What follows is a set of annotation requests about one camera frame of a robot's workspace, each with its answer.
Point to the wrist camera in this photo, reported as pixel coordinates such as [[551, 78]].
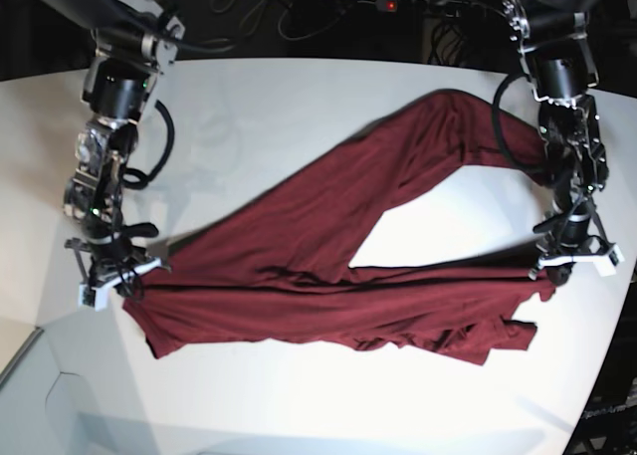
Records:
[[93, 297], [606, 264]]

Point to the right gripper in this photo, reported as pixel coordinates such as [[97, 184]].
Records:
[[113, 261]]

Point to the dark red t-shirt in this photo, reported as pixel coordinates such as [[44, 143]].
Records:
[[279, 268]]

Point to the black power strip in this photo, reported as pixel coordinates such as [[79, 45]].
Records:
[[453, 9]]

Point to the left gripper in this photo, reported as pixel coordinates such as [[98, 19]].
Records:
[[566, 240]]

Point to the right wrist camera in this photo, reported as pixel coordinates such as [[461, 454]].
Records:
[[93, 297]]

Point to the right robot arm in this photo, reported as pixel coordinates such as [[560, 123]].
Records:
[[137, 41]]

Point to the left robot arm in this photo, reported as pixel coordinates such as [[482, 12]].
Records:
[[557, 61]]

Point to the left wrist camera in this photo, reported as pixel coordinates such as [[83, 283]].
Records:
[[606, 264]]

